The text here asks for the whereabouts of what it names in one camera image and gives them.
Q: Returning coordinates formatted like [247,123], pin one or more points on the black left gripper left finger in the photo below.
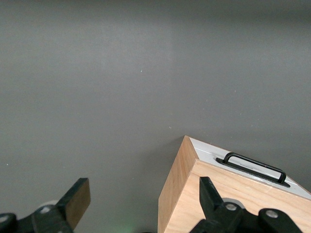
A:
[60,216]

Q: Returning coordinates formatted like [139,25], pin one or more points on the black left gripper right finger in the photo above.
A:
[226,218]

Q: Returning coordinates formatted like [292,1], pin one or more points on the light wooden drawer cabinet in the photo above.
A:
[177,187]

